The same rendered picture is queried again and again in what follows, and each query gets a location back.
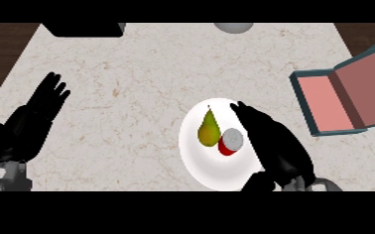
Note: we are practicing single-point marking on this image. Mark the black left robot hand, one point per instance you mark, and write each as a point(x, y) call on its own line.
point(34, 119)

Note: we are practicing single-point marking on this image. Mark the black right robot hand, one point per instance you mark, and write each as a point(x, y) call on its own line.
point(273, 142)

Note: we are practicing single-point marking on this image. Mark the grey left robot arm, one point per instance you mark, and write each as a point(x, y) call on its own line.
point(13, 175)

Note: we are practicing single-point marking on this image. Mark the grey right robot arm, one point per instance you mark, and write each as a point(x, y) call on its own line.
point(311, 185)

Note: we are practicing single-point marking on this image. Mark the red can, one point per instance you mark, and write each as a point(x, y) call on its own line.
point(230, 142)

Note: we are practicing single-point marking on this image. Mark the white round plate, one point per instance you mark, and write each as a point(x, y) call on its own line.
point(214, 152)

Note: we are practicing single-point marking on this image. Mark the pink teal cardboard box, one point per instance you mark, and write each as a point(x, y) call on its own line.
point(336, 95)

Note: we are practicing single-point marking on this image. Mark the green yellow pear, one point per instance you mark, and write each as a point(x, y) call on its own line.
point(208, 131)

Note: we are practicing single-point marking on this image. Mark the black appliance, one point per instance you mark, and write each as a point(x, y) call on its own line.
point(85, 29)

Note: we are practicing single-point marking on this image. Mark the grey round object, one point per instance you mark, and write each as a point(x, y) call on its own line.
point(233, 27)

